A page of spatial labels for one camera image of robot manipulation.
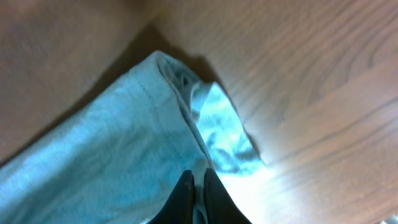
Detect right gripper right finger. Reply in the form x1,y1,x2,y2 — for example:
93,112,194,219
204,168,251,224

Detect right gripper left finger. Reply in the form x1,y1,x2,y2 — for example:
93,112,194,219
149,170,196,224

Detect light blue t-shirt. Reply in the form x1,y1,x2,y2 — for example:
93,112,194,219
1,51,268,223

